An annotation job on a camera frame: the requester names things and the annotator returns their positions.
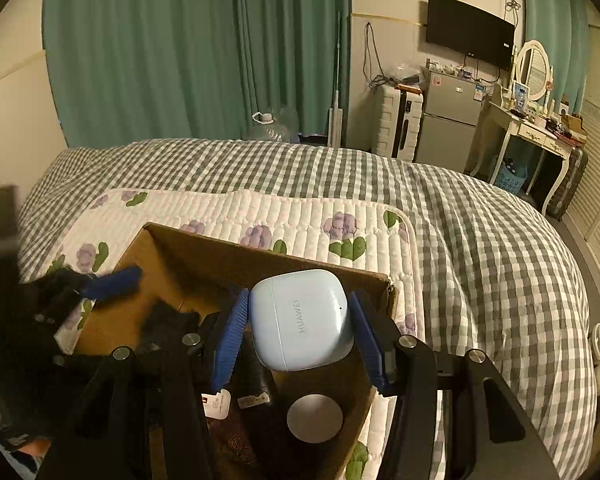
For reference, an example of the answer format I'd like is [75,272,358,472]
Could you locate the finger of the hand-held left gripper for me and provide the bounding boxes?
[82,266,144,304]
[30,271,95,335]

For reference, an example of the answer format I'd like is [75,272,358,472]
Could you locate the light blue earbuds case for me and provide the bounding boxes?
[249,269,356,372]

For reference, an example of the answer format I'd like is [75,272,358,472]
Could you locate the narrow light green curtain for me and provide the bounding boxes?
[520,0,592,107]

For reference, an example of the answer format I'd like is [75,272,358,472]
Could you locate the wide green curtain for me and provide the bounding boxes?
[42,0,246,149]

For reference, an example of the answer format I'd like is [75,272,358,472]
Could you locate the silver mini fridge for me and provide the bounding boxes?
[417,67,486,174]

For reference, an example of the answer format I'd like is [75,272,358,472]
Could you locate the white flat mop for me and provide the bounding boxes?
[327,10,346,147]

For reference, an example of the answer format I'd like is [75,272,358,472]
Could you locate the clear water jug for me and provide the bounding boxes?
[244,107,301,144]

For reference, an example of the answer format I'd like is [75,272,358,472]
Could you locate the dark suitcase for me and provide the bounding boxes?
[547,144,590,221]

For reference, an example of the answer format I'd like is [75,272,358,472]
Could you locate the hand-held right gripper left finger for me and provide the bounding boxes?
[35,287,251,480]

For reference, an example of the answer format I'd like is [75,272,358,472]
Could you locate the black device with white label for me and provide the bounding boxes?
[237,355,277,411]

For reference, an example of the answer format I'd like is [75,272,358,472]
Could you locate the oval white vanity mirror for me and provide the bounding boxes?
[512,40,554,102]

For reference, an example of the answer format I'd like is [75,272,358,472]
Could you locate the hanging black cable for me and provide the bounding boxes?
[362,21,389,86]

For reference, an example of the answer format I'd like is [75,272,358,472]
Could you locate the white ribbed suitcase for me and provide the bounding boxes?
[371,84,425,161]

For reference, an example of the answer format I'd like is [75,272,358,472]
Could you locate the white quilted floral mat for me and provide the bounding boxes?
[17,187,426,480]

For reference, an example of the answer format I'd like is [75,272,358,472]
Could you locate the black pouch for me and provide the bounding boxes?
[140,300,202,347]

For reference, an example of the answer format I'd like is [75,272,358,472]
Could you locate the clear plastic bag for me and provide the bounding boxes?
[385,62,424,86]

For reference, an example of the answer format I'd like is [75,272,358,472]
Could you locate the black wall television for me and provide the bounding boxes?
[425,0,516,70]

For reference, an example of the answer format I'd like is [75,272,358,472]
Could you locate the small white box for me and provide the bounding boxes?
[202,389,233,420]

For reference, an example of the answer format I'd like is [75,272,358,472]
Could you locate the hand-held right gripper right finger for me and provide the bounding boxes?
[349,289,561,480]

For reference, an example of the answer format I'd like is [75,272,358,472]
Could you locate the white dressing table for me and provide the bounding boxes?
[470,97,589,217]

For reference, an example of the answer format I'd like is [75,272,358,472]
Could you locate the blue laundry basket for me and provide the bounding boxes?
[495,157,529,196]

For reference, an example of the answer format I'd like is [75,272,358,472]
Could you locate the round grey disc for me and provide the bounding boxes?
[286,393,344,444]

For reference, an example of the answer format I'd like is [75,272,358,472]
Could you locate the pink floral wallet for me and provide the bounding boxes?
[212,410,261,480]

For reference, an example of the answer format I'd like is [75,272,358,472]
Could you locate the brown cardboard box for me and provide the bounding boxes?
[75,221,400,480]

